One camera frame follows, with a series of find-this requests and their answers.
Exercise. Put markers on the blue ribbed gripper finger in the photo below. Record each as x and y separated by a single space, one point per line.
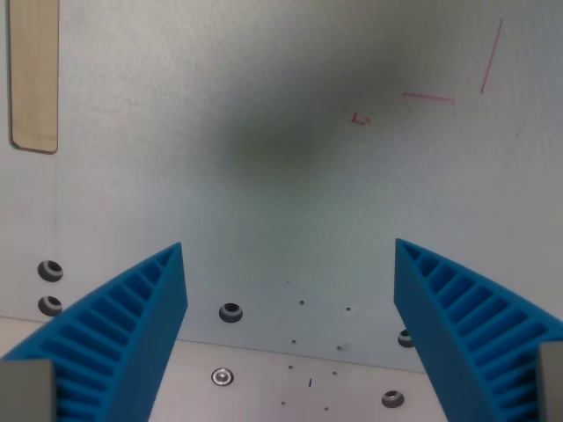
132 334
444 334

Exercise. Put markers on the shiny silver screw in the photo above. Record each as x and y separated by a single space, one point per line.
222 376

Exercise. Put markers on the light wooden strip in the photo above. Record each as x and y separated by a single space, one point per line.
34 74

